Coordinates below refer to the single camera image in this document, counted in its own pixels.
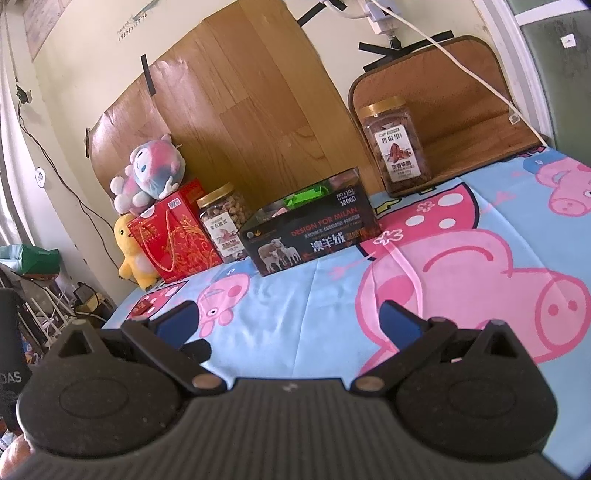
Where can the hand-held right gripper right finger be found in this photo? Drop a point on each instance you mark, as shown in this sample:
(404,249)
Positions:
(399,319)

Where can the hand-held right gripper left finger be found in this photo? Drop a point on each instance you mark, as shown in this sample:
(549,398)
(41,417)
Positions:
(178,319)

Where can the black printed storage box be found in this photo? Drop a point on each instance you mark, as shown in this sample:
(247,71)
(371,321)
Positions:
(314,244)

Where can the bright green snack packet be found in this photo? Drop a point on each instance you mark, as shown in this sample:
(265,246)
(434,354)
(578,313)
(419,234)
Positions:
(302,197)

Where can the red flat packet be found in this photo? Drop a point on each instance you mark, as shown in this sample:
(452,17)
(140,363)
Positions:
(143,308)

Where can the yellow plush duck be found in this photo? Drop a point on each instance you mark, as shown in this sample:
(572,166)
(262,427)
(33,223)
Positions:
(131,258)

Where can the red gift bag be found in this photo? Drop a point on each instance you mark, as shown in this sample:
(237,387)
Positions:
(171,240)

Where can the printed blanket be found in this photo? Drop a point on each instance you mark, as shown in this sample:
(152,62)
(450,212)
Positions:
(461,258)

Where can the green bag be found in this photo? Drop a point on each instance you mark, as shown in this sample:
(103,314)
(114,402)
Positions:
(32,261)

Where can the clear jar of nuts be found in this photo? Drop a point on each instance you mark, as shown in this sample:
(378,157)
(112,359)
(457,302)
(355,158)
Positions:
(226,226)

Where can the pink and blue plush cat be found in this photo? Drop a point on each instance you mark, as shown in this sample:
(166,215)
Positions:
(147,170)

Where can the clear jar of pecans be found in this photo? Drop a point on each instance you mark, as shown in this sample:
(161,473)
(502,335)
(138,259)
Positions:
(397,152)

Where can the white curtain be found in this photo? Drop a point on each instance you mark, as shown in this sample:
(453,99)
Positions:
(9,161)

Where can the wooden board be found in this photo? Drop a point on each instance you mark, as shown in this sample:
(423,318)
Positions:
(258,92)

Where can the black tape strip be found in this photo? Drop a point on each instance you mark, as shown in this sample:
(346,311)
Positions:
(401,48)
(318,11)
(147,74)

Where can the white power adapter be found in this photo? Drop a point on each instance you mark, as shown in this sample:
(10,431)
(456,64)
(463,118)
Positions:
(381,18)

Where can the round white wall socket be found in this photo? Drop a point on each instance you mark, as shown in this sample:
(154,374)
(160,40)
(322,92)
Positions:
(41,177)

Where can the white window frame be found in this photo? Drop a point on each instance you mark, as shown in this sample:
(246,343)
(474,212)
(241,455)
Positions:
(517,55)

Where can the wall poster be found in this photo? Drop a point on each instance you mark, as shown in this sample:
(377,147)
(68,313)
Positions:
(44,27)

